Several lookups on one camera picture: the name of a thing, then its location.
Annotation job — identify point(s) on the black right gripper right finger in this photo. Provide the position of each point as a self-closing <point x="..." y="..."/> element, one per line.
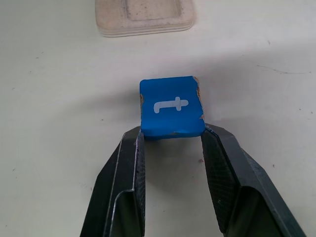
<point x="237" y="182"/>

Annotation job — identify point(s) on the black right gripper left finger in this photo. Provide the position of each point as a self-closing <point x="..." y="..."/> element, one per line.
<point x="118" y="187"/>

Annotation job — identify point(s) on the blue letter t block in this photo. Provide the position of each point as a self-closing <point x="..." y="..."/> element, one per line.
<point x="171" y="108"/>

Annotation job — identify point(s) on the beige plastic tray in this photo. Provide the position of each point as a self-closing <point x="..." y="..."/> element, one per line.
<point x="144" y="17"/>

